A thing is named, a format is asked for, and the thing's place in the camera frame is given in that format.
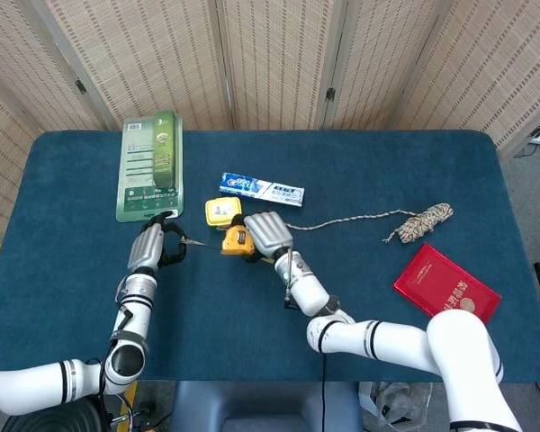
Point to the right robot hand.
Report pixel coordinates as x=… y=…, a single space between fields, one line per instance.
x=270 y=231

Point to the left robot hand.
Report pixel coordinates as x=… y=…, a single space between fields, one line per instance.
x=146 y=247

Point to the yellow tape measure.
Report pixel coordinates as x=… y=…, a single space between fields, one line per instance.
x=236 y=240

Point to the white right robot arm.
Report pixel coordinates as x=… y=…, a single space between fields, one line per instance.
x=387 y=342

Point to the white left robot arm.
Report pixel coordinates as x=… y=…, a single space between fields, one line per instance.
x=132 y=315

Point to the blue white toothpaste box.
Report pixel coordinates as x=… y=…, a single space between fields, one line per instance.
x=261 y=188

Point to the green jar yellow lid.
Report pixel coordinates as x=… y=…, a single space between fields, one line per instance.
x=220 y=211

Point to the green blister pack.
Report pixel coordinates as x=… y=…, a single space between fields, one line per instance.
x=139 y=180

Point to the blue table cloth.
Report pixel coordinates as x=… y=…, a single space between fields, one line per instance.
x=252 y=315

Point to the metal screen hinge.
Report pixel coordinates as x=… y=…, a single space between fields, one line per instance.
x=330 y=93
x=80 y=87

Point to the red certificate book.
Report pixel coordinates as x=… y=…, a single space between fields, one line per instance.
x=436 y=279

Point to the blue grey robot torso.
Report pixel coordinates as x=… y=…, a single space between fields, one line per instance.
x=261 y=405

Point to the woven folding screen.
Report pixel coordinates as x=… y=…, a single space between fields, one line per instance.
x=274 y=54

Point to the clear plastic bag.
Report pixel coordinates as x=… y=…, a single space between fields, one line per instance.
x=396 y=400

